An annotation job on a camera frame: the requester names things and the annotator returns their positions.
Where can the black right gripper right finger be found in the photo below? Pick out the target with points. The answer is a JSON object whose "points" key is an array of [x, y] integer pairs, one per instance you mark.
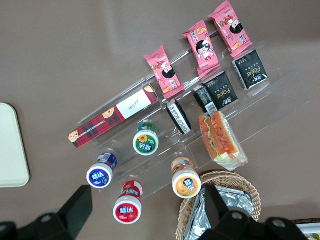
{"points": [[225, 225]]}

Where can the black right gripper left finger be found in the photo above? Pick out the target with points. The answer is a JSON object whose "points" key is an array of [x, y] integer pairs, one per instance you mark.
{"points": [[72, 212]]}

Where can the plastic-wrapped sandwich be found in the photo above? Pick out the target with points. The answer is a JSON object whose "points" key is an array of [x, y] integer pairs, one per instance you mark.
{"points": [[220, 140]]}

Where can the white rectangular plastic tray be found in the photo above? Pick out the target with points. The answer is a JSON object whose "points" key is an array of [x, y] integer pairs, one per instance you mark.
{"points": [[11, 147]]}

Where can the silver foil snack packet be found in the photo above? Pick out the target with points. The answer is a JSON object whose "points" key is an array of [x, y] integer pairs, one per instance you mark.
{"points": [[235, 200], [196, 220]]}

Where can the blue gum jar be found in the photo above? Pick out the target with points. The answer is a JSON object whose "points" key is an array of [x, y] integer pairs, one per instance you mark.
{"points": [[100, 175]]}

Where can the wicker basket with foil packets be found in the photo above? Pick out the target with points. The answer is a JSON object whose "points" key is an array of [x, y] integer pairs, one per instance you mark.
{"points": [[232, 178]]}

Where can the red gum jar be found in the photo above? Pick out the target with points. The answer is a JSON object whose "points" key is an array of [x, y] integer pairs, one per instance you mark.
{"points": [[127, 210]]}

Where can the orange gum jar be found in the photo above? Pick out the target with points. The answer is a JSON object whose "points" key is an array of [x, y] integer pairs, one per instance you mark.
{"points": [[186, 183]]}

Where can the clear acrylic tiered display shelf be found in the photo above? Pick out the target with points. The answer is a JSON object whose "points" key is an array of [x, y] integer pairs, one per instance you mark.
{"points": [[160, 172]]}

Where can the red plaid cookie box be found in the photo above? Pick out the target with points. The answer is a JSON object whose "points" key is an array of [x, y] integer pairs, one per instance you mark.
{"points": [[100, 122]]}

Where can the green gum jar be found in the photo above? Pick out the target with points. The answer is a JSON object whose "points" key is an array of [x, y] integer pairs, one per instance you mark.
{"points": [[145, 143]]}

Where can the black white cookie packet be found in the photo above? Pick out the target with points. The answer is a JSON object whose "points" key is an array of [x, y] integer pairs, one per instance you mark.
{"points": [[178, 116]]}

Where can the black Face tissue pack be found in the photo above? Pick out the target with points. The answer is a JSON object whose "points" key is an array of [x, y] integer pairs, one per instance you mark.
{"points": [[251, 70], [222, 92]]}

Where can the pink cartoon snack packet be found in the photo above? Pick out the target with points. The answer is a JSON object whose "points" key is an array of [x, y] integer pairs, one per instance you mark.
{"points": [[202, 50], [165, 72], [231, 27]]}

